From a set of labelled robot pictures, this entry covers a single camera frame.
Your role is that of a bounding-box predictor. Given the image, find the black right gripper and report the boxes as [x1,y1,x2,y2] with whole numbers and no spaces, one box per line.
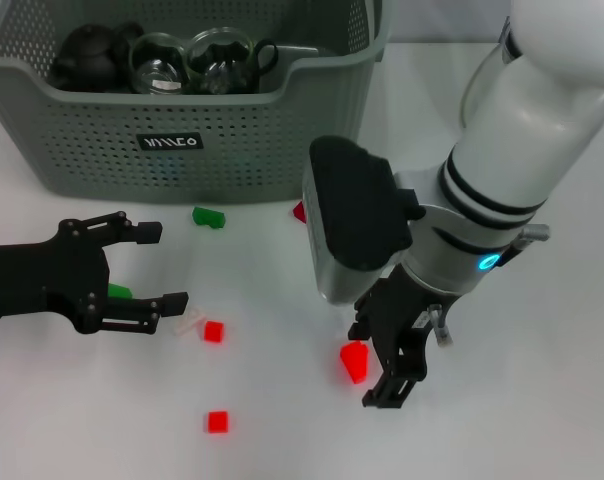
[347,266,457,410]

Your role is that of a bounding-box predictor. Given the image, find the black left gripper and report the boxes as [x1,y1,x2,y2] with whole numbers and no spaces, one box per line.
[0,210,190,336]

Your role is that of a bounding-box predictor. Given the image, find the bright red sloped brick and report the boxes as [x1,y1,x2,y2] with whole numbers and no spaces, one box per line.
[339,340,371,385]

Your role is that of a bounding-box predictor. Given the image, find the glass teacup with black sleeve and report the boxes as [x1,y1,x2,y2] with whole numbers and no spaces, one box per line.
[185,27,280,96]
[128,32,189,96]

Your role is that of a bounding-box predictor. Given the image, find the grey perforated storage bin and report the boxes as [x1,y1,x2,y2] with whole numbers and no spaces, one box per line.
[0,0,393,204]

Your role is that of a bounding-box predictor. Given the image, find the white two-stud brick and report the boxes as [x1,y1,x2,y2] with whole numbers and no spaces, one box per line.
[174,306,206,337]

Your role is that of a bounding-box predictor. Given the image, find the right gripper silver metal fitting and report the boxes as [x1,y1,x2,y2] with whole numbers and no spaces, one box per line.
[428,303,454,347]

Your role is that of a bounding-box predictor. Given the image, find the dark clay teapot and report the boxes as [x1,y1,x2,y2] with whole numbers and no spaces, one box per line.
[49,22,143,93]

